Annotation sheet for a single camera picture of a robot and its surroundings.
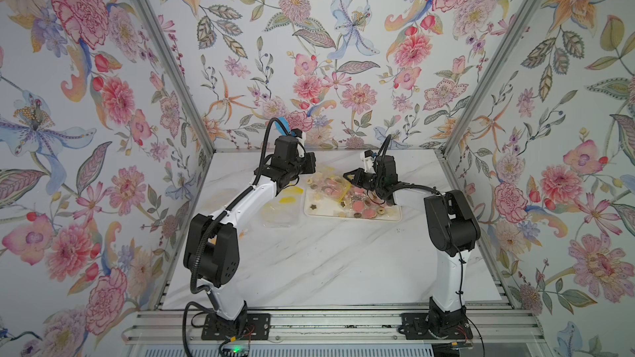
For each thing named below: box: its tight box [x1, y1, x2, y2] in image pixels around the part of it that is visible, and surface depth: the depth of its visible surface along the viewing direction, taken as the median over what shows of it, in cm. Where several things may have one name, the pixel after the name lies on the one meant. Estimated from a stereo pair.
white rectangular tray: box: [303, 187, 403, 222], surface depth 101 cm
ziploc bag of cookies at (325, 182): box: [305, 166, 351, 203], surface depth 100 cm
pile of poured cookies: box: [306, 175, 398, 219], surface depth 100 cm
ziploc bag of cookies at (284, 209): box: [260, 185, 305, 229], surface depth 100 cm
